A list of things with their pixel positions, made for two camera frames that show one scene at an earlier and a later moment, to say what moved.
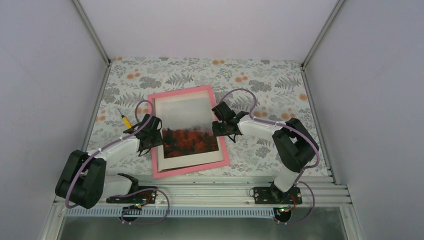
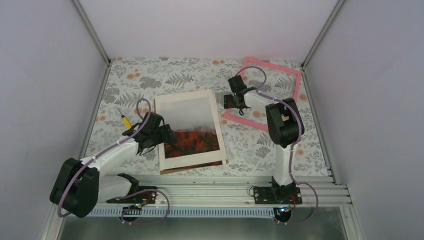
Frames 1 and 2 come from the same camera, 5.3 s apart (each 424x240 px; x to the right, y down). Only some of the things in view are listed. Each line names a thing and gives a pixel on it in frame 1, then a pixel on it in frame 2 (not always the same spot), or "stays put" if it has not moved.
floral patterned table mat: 270,90 stays put
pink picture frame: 188,144 to 228,116
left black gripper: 158,140 stays put
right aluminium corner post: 327,24 stays put
